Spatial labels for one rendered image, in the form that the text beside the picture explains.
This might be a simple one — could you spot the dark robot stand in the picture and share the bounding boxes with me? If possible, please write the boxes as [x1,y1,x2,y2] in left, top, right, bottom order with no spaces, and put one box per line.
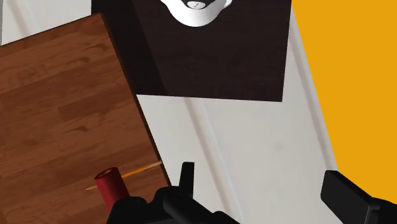
[91,0,293,103]

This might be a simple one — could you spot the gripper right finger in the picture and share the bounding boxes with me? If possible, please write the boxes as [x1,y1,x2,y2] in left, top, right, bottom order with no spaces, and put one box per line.
[320,169,397,224]

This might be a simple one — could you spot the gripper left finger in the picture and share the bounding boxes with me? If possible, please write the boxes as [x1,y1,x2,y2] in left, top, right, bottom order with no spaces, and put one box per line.
[106,161,240,224]

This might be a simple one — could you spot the brown wooden table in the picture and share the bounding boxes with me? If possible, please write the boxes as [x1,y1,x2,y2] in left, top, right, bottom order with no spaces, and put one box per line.
[0,13,172,224]

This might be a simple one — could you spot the red cylinder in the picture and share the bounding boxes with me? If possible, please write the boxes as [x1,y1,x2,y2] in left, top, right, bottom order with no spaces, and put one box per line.
[94,167,131,213]

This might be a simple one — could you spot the orange pencil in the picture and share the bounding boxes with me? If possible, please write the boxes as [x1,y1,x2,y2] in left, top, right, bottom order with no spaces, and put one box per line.
[85,160,164,191]

